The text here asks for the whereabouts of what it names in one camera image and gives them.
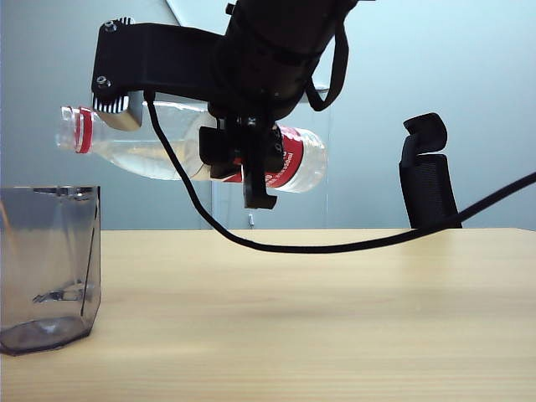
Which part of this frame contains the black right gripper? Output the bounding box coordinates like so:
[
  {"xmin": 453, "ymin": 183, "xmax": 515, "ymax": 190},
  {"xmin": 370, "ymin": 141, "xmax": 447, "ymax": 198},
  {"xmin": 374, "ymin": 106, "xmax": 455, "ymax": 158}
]
[{"xmin": 198, "ymin": 109, "xmax": 277, "ymax": 209}]

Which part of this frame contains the Nongfu Spring water bottle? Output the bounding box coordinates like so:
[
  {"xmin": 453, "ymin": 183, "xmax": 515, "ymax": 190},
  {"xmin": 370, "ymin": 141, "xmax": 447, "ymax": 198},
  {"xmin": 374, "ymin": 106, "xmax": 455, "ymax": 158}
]
[{"xmin": 55, "ymin": 101, "xmax": 327, "ymax": 194}]

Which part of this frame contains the transparent grey angular mug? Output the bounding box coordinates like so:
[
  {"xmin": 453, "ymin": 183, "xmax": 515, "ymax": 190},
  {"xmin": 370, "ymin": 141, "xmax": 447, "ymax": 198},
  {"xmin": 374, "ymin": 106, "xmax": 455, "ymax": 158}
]
[{"xmin": 0, "ymin": 185, "xmax": 103, "ymax": 358}]

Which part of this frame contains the black mesh office chair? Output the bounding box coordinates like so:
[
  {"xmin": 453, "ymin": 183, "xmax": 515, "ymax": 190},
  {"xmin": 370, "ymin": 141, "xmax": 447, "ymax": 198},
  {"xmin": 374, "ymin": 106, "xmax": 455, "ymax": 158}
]
[{"xmin": 398, "ymin": 111, "xmax": 464, "ymax": 229}]

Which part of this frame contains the long black braided cable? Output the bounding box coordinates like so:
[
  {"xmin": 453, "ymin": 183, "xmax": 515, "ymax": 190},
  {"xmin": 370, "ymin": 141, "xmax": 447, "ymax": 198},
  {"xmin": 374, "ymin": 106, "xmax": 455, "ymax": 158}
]
[{"xmin": 143, "ymin": 90, "xmax": 536, "ymax": 255}]

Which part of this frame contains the silver finned wrist camera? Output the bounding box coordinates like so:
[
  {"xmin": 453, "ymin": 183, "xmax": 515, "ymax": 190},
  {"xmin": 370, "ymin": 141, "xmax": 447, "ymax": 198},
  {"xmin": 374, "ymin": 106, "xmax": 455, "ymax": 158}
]
[{"xmin": 91, "ymin": 16, "xmax": 143, "ymax": 131}]

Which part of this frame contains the short black cable loop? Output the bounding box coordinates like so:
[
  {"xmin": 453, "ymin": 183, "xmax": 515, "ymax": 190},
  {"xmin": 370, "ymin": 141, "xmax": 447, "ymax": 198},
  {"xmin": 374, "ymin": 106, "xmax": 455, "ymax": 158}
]
[{"xmin": 305, "ymin": 16, "xmax": 351, "ymax": 112}]

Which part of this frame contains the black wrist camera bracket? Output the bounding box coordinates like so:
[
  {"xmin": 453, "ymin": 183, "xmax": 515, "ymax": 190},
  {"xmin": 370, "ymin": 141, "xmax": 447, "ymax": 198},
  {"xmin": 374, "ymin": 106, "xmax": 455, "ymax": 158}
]
[{"xmin": 90, "ymin": 21, "xmax": 229, "ymax": 104}]

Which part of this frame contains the diagonal white wall rail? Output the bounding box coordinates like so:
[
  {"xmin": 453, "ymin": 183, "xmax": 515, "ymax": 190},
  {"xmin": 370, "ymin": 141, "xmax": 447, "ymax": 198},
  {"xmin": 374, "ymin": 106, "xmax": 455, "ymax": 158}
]
[{"xmin": 164, "ymin": 0, "xmax": 188, "ymax": 26}]

